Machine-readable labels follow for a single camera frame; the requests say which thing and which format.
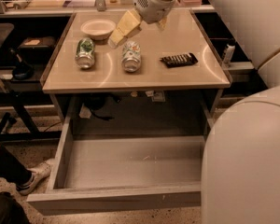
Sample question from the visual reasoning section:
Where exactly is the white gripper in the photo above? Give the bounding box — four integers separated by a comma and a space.
108, 0, 175, 49

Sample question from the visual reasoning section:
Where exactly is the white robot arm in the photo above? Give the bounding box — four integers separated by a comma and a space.
201, 0, 280, 224

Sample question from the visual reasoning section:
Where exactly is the green soda can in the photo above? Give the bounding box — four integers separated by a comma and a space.
75, 37, 95, 69

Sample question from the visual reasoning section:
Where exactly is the open grey drawer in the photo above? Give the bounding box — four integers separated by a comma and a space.
26, 94, 223, 217

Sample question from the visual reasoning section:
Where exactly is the white paper bowl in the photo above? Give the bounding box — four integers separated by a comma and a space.
80, 19, 116, 40

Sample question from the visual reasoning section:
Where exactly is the white spray bottle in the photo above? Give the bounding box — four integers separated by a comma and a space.
222, 43, 235, 64

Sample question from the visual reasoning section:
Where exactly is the black box with label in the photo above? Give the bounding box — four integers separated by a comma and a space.
18, 36, 56, 64

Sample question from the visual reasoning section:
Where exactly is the black joystick device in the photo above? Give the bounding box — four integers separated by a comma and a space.
9, 48, 34, 80

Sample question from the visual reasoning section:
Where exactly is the white sneaker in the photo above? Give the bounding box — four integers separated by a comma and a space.
16, 161, 51, 196

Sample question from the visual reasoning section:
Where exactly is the black trouser leg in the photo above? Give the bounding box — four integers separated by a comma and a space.
0, 145, 33, 186

